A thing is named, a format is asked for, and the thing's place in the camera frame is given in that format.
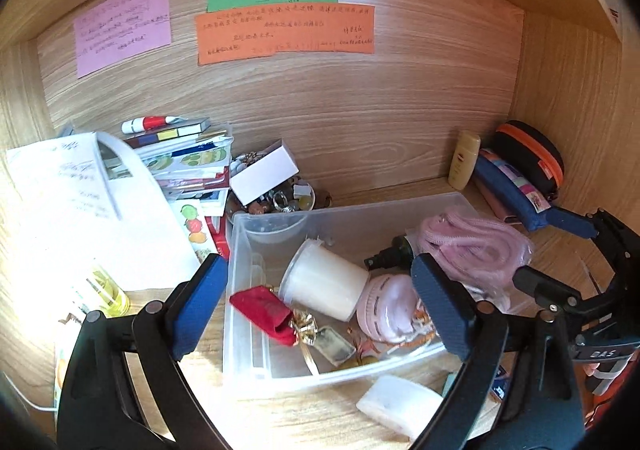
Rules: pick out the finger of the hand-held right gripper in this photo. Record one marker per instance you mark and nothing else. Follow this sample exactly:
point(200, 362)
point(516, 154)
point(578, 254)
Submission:
point(570, 222)
point(547, 292)

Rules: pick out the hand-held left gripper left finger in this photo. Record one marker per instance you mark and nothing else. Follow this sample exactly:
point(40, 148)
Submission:
point(195, 310)

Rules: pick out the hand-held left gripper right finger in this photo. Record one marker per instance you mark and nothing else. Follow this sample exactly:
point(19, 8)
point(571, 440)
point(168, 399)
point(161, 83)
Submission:
point(442, 307)

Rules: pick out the red fabric pouch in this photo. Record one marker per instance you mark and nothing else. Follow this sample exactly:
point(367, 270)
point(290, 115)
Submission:
point(262, 310)

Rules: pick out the pink mesh tube bundle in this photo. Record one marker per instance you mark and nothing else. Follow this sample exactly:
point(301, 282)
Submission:
point(475, 245)

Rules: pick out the dark glass spray bottle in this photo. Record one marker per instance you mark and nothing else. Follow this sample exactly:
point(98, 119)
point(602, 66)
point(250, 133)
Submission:
point(395, 252)

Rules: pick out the clear plastic storage box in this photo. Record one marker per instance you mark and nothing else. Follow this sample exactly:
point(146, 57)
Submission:
point(260, 350)

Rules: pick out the small white packaged item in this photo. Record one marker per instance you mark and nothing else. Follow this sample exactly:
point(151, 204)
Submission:
point(334, 345)

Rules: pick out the round tub with cream lid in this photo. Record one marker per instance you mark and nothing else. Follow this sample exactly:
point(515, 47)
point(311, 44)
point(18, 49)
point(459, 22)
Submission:
point(325, 280)

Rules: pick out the wooden desktop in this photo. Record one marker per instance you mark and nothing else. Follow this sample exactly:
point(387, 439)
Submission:
point(300, 410)

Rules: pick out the person's right hand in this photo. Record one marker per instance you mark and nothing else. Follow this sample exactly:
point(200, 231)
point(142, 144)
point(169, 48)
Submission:
point(591, 370)

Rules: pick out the blue pencil case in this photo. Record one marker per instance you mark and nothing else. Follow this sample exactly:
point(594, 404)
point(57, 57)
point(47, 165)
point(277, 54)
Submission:
point(510, 185)

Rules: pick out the pink wallet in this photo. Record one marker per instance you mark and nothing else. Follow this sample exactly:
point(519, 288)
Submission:
point(495, 202)

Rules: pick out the fruit sticker sheet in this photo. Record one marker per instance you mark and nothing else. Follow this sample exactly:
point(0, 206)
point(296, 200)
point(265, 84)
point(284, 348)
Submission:
point(196, 230)

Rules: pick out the black orange zip case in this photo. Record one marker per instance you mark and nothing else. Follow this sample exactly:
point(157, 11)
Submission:
point(532, 150)

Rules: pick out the yellow spray bottle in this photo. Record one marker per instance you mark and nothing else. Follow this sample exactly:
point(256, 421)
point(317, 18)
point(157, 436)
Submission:
point(107, 295)

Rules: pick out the small blue printed packet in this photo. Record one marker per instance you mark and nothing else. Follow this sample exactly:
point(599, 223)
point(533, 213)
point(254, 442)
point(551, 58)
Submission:
point(501, 382)

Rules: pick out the orange clothing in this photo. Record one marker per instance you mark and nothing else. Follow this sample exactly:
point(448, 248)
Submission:
point(607, 410)

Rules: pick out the small clear plastic cup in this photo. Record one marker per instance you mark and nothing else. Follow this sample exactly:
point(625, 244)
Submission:
point(277, 227)

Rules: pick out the cream lotion bottle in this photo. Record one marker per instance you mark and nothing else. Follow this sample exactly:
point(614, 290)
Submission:
point(464, 160)

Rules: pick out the white paper sheets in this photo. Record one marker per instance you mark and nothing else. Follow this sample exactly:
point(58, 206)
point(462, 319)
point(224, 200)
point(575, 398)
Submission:
point(100, 210)

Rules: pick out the dish of beads and trinkets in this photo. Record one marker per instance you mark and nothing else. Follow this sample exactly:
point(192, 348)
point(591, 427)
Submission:
point(290, 200)

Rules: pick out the small white box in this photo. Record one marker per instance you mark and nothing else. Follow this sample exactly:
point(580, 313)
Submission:
point(262, 175)

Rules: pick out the stack of booklets and cards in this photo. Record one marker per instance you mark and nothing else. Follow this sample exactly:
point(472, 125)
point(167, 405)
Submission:
point(185, 155)

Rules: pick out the red white marker tube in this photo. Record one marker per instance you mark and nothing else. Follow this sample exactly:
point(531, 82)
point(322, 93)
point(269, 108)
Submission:
point(150, 123)

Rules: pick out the orange paper note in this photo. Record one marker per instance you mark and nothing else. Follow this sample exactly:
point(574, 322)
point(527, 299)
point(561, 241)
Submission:
point(285, 35)

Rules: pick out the pink paper note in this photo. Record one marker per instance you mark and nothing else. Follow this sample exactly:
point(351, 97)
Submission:
point(122, 27)

